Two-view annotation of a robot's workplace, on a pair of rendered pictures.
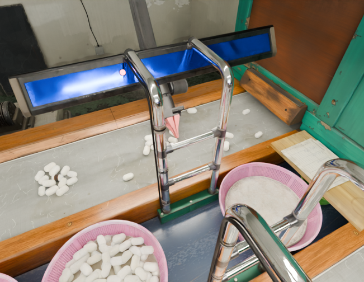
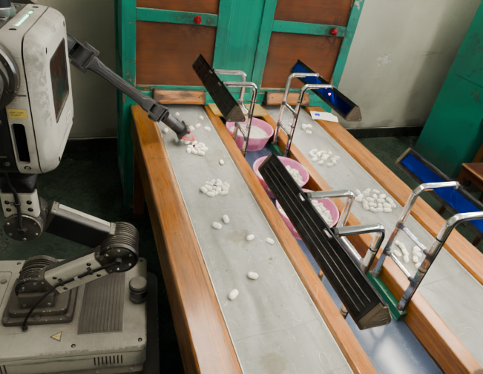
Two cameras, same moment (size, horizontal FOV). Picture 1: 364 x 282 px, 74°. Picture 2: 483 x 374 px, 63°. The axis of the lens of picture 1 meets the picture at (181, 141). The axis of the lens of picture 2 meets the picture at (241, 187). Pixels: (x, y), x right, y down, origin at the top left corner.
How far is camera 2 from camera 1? 1.83 m
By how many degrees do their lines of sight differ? 66
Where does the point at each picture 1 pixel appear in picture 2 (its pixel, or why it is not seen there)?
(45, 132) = (165, 189)
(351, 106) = (224, 77)
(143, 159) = (207, 156)
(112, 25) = not seen: outside the picture
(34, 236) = (258, 190)
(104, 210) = (245, 168)
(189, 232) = (251, 162)
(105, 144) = (185, 169)
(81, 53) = not seen: outside the picture
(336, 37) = (205, 50)
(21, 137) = (166, 200)
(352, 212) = (260, 113)
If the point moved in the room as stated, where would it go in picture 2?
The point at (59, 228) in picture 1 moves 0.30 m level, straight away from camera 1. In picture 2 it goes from (254, 182) to (199, 202)
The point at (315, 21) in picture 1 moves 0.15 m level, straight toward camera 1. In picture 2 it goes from (191, 47) to (212, 55)
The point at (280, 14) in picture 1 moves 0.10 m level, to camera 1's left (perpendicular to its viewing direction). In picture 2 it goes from (164, 48) to (159, 53)
